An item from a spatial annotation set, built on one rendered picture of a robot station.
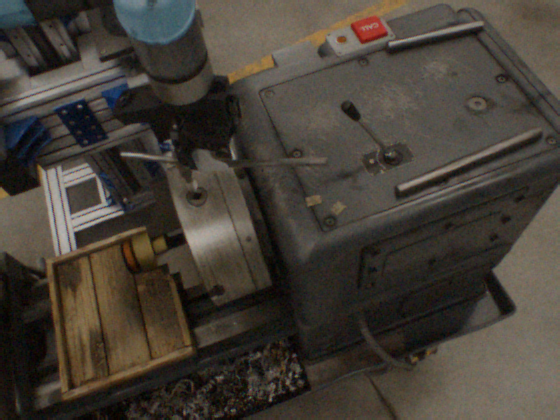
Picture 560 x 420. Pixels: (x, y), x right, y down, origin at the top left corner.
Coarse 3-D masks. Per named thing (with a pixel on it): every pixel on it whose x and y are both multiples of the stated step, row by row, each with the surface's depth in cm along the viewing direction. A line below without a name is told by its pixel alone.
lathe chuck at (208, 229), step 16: (176, 176) 94; (208, 176) 92; (176, 192) 91; (208, 192) 90; (176, 208) 89; (192, 208) 89; (208, 208) 89; (224, 208) 89; (192, 224) 89; (208, 224) 89; (224, 224) 89; (192, 240) 89; (208, 240) 89; (224, 240) 89; (192, 256) 89; (208, 256) 89; (224, 256) 90; (240, 256) 91; (208, 272) 91; (224, 272) 91; (240, 272) 93; (208, 288) 93; (224, 288) 94; (240, 288) 96
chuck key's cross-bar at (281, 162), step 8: (128, 152) 79; (136, 152) 79; (152, 160) 79; (160, 160) 78; (168, 160) 78; (224, 160) 77; (232, 160) 76; (240, 160) 76; (248, 160) 75; (256, 160) 75; (264, 160) 74; (272, 160) 74; (280, 160) 74; (288, 160) 73; (296, 160) 73; (304, 160) 72; (312, 160) 72; (320, 160) 71; (328, 160) 72
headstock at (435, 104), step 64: (320, 64) 101; (384, 64) 100; (448, 64) 98; (512, 64) 96; (256, 128) 95; (320, 128) 93; (384, 128) 92; (448, 128) 90; (512, 128) 89; (256, 192) 98; (320, 192) 86; (384, 192) 85; (448, 192) 84; (512, 192) 92; (320, 256) 82; (384, 256) 94; (448, 256) 108; (320, 320) 110
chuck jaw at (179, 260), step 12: (168, 252) 100; (180, 252) 99; (168, 264) 98; (180, 264) 98; (192, 264) 97; (180, 276) 98; (192, 276) 95; (192, 288) 94; (204, 288) 96; (216, 288) 95
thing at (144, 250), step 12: (132, 240) 100; (144, 240) 100; (156, 240) 101; (168, 240) 106; (132, 252) 100; (144, 252) 99; (156, 252) 100; (132, 264) 99; (144, 264) 100; (156, 264) 100
